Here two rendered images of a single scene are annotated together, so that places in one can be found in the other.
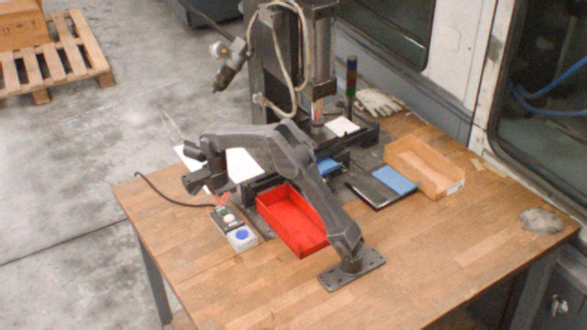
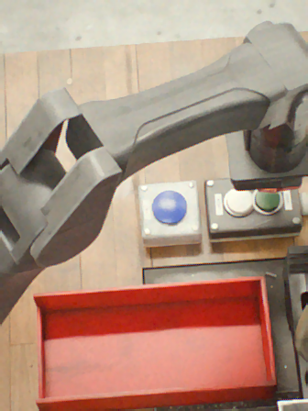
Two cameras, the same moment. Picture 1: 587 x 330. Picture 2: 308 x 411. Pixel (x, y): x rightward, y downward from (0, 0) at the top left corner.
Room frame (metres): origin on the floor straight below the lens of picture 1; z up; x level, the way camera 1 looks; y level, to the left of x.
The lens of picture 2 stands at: (1.44, -0.30, 2.10)
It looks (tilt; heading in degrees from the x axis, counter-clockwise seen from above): 66 degrees down; 121
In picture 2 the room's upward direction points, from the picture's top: 4 degrees counter-clockwise
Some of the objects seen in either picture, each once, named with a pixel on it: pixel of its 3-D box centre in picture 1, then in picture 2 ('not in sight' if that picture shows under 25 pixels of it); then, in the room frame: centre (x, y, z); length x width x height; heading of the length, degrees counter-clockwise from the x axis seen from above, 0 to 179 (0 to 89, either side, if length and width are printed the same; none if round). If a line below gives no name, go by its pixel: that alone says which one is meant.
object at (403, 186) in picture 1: (396, 178); not in sight; (1.42, -0.34, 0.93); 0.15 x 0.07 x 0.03; 35
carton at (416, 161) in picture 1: (423, 166); not in sight; (1.48, -0.43, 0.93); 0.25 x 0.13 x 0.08; 32
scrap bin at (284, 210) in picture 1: (293, 219); (153, 346); (1.25, 0.00, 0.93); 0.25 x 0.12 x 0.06; 32
